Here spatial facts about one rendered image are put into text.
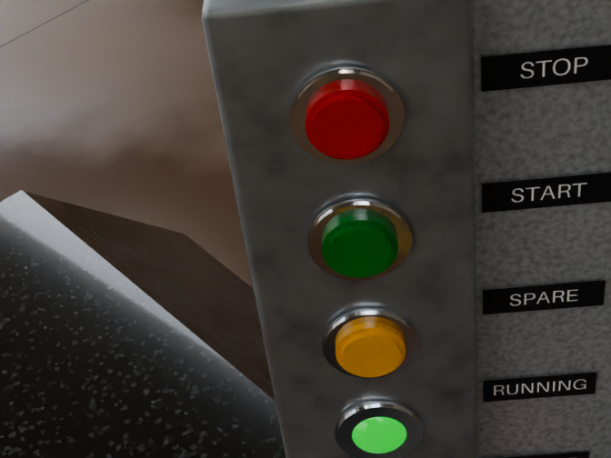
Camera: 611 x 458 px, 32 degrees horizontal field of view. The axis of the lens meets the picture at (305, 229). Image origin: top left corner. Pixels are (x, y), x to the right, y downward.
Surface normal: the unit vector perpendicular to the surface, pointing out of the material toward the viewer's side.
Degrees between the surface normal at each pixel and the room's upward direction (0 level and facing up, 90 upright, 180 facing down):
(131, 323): 0
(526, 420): 90
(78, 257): 0
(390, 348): 90
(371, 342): 90
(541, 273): 90
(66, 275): 0
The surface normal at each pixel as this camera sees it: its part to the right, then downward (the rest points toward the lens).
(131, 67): -0.11, -0.76
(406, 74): 0.00, 0.64
